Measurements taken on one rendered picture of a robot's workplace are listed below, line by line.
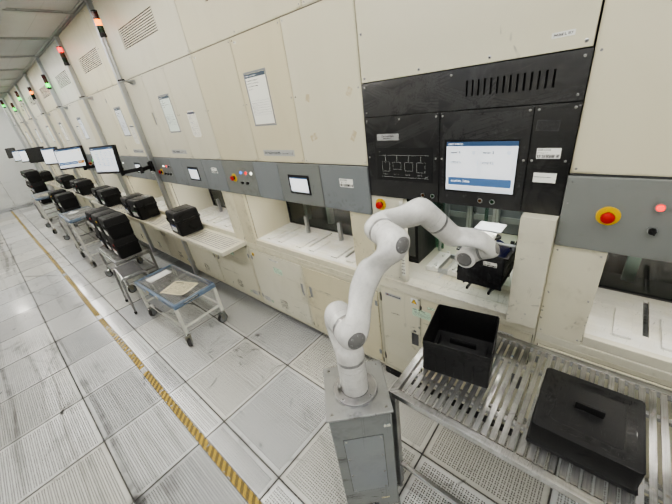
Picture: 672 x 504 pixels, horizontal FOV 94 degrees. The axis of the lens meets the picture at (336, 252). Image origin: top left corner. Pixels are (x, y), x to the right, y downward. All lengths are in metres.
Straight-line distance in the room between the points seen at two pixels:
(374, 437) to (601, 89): 1.52
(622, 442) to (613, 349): 0.45
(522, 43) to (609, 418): 1.29
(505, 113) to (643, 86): 0.37
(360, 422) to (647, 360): 1.16
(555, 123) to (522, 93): 0.16
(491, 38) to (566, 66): 0.27
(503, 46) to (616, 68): 0.34
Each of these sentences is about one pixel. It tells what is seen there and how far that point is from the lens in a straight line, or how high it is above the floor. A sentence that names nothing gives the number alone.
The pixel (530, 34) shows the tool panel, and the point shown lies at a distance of 1.41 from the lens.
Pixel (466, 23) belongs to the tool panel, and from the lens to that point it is 1.47.
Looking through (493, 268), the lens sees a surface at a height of 1.11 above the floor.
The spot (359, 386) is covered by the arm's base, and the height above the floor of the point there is 0.83.
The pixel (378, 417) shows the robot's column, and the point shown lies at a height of 0.72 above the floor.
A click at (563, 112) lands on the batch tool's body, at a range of 1.39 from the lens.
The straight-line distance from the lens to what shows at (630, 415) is 1.52.
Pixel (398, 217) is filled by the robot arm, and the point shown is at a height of 1.50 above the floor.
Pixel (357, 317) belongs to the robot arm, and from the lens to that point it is 1.16.
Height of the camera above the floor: 1.94
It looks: 27 degrees down
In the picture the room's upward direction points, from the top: 9 degrees counter-clockwise
